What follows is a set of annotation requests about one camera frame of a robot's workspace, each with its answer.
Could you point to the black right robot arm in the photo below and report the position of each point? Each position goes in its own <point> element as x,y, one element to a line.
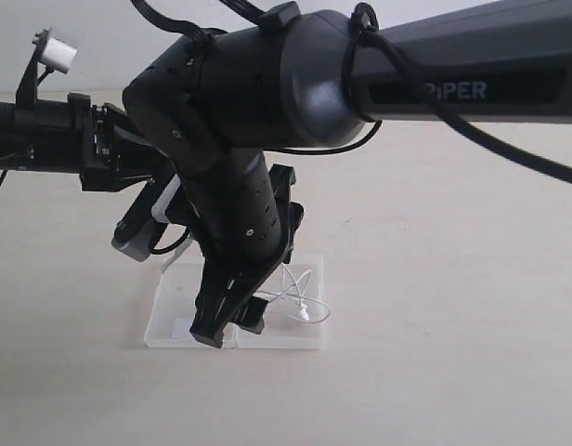
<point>214,103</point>

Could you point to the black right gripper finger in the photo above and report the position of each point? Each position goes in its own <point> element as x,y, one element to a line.
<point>250,317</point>
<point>216,305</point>

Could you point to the clear plastic hinged case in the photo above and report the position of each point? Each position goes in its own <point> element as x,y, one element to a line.
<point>296,315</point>

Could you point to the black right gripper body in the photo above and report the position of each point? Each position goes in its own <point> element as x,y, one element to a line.
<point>247,223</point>

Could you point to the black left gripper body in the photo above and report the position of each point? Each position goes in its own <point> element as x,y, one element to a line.
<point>114,155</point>

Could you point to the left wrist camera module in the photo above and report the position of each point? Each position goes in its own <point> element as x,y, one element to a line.
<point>52,53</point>

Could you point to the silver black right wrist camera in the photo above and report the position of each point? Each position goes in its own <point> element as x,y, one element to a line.
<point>161,203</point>

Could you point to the white sticker in case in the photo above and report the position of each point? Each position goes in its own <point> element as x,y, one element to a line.
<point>181,330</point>

